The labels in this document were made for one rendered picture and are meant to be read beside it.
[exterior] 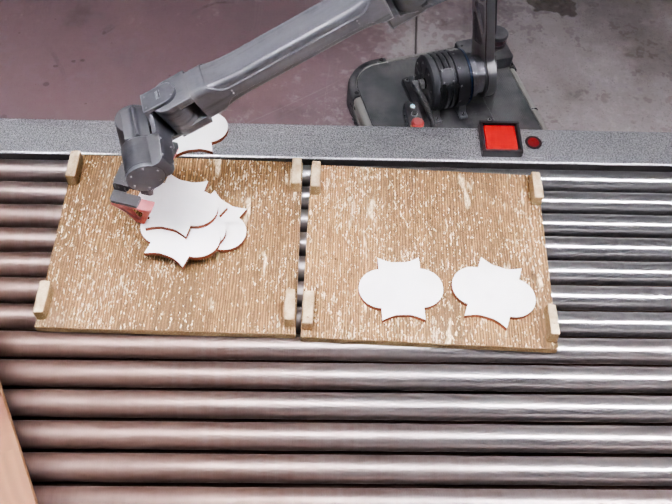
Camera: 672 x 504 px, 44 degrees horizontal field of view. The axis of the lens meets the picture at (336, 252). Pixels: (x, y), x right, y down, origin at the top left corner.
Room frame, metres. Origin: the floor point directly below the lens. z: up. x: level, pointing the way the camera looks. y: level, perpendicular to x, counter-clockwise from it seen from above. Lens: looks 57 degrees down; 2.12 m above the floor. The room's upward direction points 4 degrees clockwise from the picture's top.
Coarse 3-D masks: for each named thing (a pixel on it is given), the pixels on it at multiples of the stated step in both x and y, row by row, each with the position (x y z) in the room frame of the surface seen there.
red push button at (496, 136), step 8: (488, 128) 1.08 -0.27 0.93; (496, 128) 1.08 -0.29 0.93; (504, 128) 1.08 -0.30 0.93; (512, 128) 1.08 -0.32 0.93; (488, 136) 1.05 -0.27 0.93; (496, 136) 1.06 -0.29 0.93; (504, 136) 1.06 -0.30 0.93; (512, 136) 1.06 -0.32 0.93; (488, 144) 1.04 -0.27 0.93; (496, 144) 1.04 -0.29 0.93; (504, 144) 1.04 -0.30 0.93; (512, 144) 1.04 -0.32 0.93
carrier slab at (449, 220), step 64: (320, 192) 0.89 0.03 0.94; (384, 192) 0.90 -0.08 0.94; (448, 192) 0.91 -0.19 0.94; (512, 192) 0.92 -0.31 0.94; (320, 256) 0.76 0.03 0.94; (384, 256) 0.77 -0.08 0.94; (448, 256) 0.78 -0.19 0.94; (512, 256) 0.78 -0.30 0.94; (320, 320) 0.64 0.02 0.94; (448, 320) 0.65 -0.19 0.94; (512, 320) 0.66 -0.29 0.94
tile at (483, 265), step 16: (464, 272) 0.74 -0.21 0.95; (480, 272) 0.74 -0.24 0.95; (496, 272) 0.74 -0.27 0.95; (512, 272) 0.75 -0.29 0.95; (464, 288) 0.71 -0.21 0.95; (480, 288) 0.71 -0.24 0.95; (496, 288) 0.71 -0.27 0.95; (512, 288) 0.72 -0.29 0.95; (528, 288) 0.72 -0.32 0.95; (464, 304) 0.68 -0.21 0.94; (480, 304) 0.68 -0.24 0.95; (496, 304) 0.68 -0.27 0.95; (512, 304) 0.69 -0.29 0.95; (528, 304) 0.69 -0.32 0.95; (496, 320) 0.65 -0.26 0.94
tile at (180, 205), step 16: (160, 192) 0.84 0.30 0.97; (176, 192) 0.84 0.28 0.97; (192, 192) 0.84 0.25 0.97; (160, 208) 0.81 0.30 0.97; (176, 208) 0.81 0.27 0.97; (192, 208) 0.81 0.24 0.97; (208, 208) 0.81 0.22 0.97; (160, 224) 0.78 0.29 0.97; (176, 224) 0.78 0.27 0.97; (192, 224) 0.78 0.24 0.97; (208, 224) 0.79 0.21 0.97
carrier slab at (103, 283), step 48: (96, 192) 0.86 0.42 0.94; (240, 192) 0.88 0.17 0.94; (288, 192) 0.89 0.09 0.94; (96, 240) 0.76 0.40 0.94; (144, 240) 0.77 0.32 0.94; (288, 240) 0.79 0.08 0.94; (96, 288) 0.67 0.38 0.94; (144, 288) 0.67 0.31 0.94; (192, 288) 0.68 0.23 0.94; (240, 288) 0.69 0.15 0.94; (240, 336) 0.61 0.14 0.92; (288, 336) 0.61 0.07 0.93
